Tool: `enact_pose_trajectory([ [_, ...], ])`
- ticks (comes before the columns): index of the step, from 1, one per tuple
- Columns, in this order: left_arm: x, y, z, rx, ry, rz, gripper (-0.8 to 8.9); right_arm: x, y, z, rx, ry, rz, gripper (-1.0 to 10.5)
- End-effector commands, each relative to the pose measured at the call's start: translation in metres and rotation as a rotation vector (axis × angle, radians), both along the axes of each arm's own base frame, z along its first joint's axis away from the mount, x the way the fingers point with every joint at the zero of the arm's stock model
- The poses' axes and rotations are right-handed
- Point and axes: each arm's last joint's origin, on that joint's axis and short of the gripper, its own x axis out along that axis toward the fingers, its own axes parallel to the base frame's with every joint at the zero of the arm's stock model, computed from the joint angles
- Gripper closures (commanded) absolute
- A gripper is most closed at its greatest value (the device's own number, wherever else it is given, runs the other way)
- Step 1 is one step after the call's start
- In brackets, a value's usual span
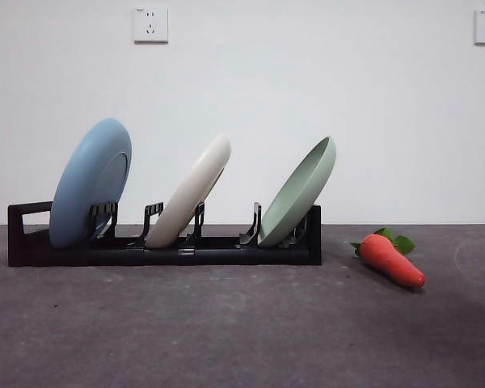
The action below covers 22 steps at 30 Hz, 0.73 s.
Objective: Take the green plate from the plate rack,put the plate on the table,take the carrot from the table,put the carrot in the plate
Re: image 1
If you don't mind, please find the cream white plate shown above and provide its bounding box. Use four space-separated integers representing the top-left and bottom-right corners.
144 133 232 247

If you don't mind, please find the black plate rack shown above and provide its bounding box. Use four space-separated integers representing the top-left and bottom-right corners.
6 200 323 268

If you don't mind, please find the green plate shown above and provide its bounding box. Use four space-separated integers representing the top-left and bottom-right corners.
257 136 337 247

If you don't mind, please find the orange carrot with green leaves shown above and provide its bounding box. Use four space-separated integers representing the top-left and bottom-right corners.
349 227 428 289

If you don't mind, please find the blue plate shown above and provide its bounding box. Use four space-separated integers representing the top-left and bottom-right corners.
48 117 133 248

